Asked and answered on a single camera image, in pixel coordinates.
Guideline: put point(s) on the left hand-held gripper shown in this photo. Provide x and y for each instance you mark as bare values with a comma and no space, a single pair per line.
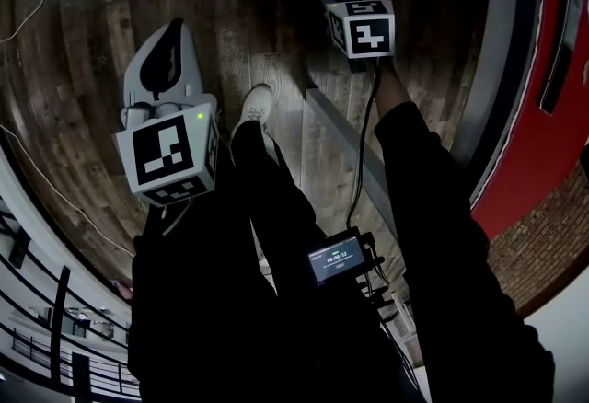
161,148

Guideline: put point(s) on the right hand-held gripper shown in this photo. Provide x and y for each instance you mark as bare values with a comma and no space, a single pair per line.
368,31

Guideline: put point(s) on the person's right forearm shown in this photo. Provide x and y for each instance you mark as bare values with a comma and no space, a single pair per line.
442,226

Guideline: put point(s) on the person's left forearm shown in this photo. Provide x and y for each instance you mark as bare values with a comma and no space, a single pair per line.
193,300

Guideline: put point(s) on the person's white shoe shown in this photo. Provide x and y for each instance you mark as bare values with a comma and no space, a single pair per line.
255,109

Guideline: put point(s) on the person's black trouser leg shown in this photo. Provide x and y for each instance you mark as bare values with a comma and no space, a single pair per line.
276,189

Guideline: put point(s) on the black metal railing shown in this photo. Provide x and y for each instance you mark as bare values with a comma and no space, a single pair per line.
60,309

